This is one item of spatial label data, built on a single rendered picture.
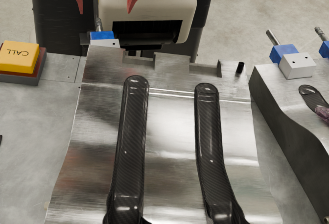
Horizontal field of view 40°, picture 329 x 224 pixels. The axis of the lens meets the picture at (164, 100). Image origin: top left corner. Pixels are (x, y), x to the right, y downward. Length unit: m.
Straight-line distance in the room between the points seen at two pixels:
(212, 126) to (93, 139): 0.17
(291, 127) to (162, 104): 0.21
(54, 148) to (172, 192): 0.25
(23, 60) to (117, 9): 0.29
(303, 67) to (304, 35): 1.68
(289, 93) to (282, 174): 0.14
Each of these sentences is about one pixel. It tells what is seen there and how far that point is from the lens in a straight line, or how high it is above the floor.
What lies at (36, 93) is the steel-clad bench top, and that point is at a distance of 0.80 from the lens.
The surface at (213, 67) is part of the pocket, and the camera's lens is 0.76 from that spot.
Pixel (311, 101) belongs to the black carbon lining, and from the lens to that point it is 0.81.
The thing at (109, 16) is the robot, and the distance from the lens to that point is 1.03.
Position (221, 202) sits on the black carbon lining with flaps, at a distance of 0.55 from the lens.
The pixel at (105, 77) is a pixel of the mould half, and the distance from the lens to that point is 0.69.
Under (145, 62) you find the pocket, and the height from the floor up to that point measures 0.87.
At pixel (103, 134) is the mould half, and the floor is 0.88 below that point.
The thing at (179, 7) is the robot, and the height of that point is 0.79.
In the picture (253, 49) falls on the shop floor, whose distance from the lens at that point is 2.28.
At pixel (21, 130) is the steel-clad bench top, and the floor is 0.80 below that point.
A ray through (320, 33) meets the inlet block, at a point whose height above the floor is 0.86.
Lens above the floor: 1.37
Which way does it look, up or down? 46 degrees down
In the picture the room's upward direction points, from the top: 11 degrees clockwise
